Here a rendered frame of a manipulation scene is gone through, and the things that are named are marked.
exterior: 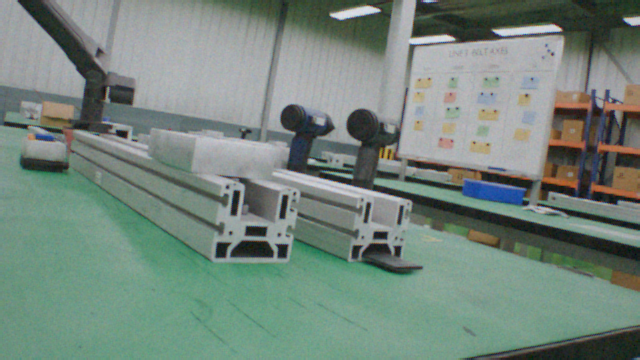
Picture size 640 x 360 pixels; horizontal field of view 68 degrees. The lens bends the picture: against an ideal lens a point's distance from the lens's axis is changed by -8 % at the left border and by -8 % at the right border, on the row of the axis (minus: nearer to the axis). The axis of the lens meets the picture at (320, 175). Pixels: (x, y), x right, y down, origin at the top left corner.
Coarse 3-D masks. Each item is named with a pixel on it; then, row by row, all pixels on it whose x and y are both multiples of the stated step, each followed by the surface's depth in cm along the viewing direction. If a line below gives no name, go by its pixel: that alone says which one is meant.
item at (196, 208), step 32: (96, 160) 95; (128, 160) 82; (128, 192) 77; (160, 192) 66; (192, 192) 58; (224, 192) 53; (256, 192) 61; (288, 192) 58; (160, 224) 65; (192, 224) 58; (224, 224) 54; (256, 224) 56; (288, 224) 59; (224, 256) 55; (256, 256) 57; (288, 256) 59
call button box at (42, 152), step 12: (24, 144) 98; (36, 144) 97; (48, 144) 99; (60, 144) 100; (24, 156) 96; (36, 156) 97; (48, 156) 99; (60, 156) 100; (24, 168) 96; (36, 168) 98; (48, 168) 99; (60, 168) 101
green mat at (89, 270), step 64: (0, 128) 205; (0, 192) 69; (64, 192) 79; (0, 256) 41; (64, 256) 45; (128, 256) 49; (192, 256) 54; (320, 256) 66; (448, 256) 81; (512, 256) 91; (0, 320) 29; (64, 320) 31; (128, 320) 33; (192, 320) 36; (256, 320) 38; (320, 320) 41; (384, 320) 43; (448, 320) 46; (512, 320) 49; (576, 320) 52
